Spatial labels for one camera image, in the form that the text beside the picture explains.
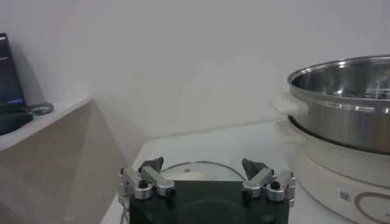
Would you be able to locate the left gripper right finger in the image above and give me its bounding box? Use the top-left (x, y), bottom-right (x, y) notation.
top-left (241, 158), bottom-right (297, 208)

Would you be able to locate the white electric pot base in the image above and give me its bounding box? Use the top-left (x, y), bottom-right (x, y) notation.
top-left (275, 120), bottom-right (390, 224)

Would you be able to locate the round black puck device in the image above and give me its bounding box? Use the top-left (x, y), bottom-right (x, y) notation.
top-left (26, 102), bottom-right (55, 116)

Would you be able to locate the black computer mouse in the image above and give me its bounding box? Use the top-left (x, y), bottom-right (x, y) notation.
top-left (0, 111), bottom-right (34, 136)

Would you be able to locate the white side table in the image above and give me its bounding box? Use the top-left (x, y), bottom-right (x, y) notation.
top-left (0, 97), bottom-right (150, 224)

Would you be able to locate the steel perforated steamer tray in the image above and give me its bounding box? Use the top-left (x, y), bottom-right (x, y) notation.
top-left (269, 54), bottom-right (390, 156)

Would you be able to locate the glass lid with white handle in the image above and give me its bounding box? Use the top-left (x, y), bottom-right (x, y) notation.
top-left (160, 161), bottom-right (246, 182)

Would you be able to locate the black open laptop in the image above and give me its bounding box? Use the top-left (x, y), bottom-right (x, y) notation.
top-left (0, 32), bottom-right (27, 114)

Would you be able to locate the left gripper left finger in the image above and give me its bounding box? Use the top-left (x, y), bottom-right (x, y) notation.
top-left (118, 156), bottom-right (177, 201)

